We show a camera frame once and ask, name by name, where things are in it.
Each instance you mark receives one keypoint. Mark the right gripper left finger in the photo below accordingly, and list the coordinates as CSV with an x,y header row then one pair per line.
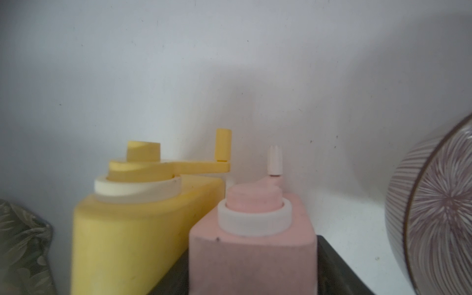
x,y
176,280

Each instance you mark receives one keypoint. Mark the pink ribbed bowl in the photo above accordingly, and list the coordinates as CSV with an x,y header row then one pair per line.
x,y
428,211

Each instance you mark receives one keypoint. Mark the yellow block pencil sharpener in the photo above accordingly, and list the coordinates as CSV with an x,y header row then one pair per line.
x,y
135,225

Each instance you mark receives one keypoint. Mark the pink rounded pencil sharpener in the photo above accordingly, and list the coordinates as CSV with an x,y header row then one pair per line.
x,y
259,240

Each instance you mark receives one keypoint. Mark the cream canvas tote bag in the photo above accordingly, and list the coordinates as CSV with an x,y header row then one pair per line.
x,y
25,243

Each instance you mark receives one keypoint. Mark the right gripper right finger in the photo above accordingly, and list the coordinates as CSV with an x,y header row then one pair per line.
x,y
335,277

